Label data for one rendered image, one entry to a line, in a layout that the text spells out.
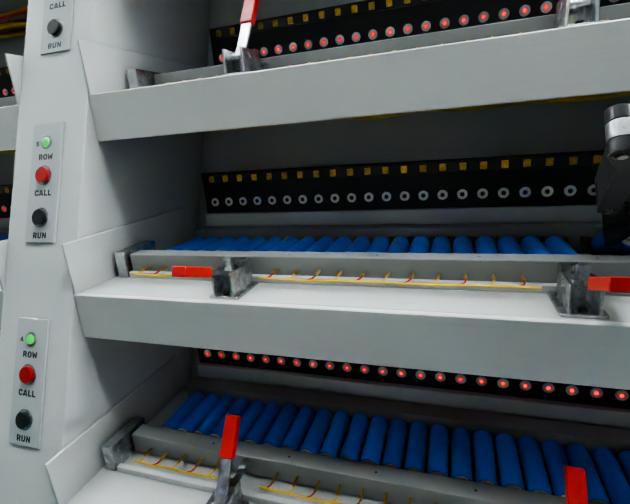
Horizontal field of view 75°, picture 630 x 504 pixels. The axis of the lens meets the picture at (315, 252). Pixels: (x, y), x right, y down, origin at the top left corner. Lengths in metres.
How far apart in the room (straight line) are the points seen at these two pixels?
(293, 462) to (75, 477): 0.21
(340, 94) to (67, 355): 0.35
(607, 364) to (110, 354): 0.44
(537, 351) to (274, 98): 0.28
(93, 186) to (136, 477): 0.29
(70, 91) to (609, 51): 0.47
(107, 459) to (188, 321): 0.19
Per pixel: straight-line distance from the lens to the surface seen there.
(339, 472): 0.41
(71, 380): 0.47
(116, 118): 0.47
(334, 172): 0.49
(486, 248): 0.40
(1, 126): 0.59
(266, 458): 0.44
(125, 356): 0.52
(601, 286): 0.27
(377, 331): 0.31
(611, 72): 0.36
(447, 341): 0.31
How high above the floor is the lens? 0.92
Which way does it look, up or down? 4 degrees up
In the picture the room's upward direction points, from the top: 2 degrees clockwise
